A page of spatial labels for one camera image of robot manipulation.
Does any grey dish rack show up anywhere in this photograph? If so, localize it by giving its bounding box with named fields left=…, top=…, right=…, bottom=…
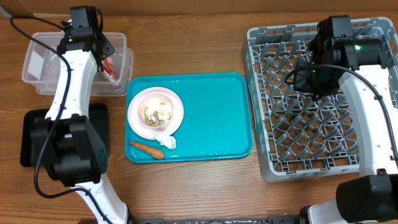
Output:
left=242, top=16, right=397, bottom=182

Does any pink plate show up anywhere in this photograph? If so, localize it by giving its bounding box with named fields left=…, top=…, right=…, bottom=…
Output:
left=127, top=87, right=184, bottom=139

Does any orange carrot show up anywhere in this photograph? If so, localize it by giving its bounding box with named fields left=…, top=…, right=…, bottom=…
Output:
left=129, top=141, right=165, bottom=160

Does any black tray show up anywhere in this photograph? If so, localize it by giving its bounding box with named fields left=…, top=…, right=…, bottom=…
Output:
left=20, top=103, right=110, bottom=167

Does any red foil snack wrapper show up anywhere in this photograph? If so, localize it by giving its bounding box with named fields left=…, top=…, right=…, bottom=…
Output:
left=102, top=56, right=119, bottom=82

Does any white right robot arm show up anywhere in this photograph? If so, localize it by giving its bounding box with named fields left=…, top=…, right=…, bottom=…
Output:
left=301, top=65, right=397, bottom=223

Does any clear plastic bin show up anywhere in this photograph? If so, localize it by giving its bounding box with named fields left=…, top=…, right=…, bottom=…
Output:
left=22, top=32, right=133, bottom=96

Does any teal plastic tray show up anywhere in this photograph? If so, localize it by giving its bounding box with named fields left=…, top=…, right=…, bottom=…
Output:
left=125, top=72, right=254, bottom=164

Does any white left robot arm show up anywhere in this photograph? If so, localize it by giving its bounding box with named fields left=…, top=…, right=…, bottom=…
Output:
left=31, top=32, right=132, bottom=223

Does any white tissue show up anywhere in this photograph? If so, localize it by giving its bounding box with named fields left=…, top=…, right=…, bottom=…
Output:
left=152, top=131, right=177, bottom=150

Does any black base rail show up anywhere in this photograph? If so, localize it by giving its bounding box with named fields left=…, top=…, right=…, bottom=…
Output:
left=127, top=215, right=308, bottom=224

